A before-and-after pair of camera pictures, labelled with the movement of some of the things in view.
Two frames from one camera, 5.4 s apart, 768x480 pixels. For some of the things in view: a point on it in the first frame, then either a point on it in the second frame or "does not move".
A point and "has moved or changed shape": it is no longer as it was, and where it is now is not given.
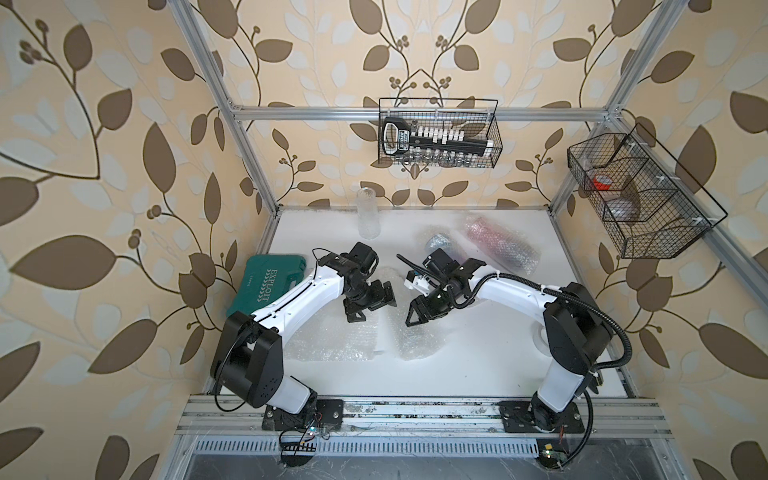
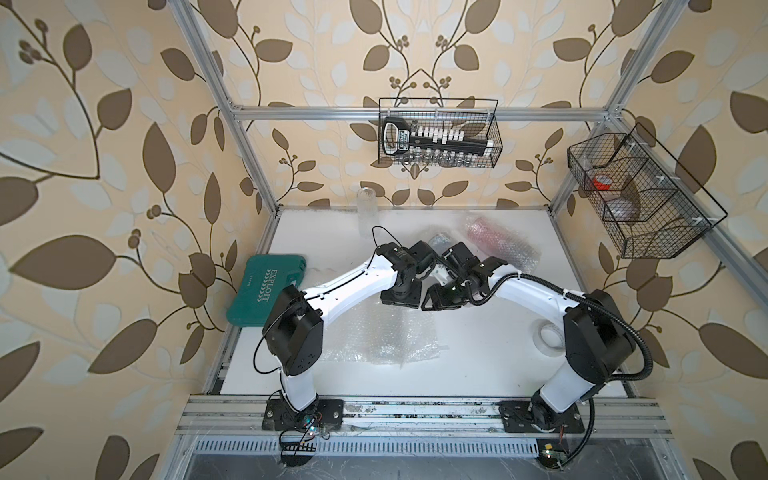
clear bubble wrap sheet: (323, 332) has moved or changed shape
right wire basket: (649, 205) does not move
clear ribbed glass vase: (369, 222) does not move
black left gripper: (378, 301) → (413, 300)
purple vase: (436, 242) does not move
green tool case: (263, 278) does not move
